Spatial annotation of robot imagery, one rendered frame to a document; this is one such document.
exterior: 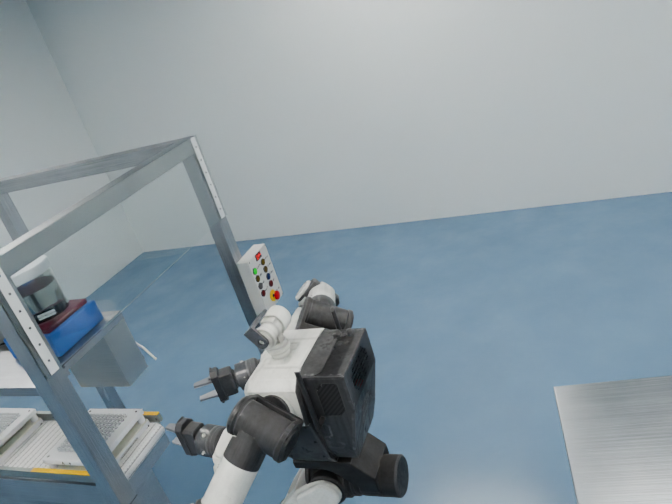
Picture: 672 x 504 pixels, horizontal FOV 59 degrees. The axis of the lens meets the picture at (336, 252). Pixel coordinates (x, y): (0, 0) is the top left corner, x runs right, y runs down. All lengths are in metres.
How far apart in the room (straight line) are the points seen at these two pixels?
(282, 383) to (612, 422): 0.86
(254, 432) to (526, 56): 3.87
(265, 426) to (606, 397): 0.95
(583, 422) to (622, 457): 0.14
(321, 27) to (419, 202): 1.68
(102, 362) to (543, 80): 3.74
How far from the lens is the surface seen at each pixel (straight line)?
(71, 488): 2.26
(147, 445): 2.19
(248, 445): 1.41
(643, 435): 1.73
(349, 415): 1.49
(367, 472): 1.68
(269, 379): 1.50
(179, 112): 5.96
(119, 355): 2.05
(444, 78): 4.89
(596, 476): 1.63
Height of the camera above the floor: 2.09
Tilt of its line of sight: 24 degrees down
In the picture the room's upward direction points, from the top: 18 degrees counter-clockwise
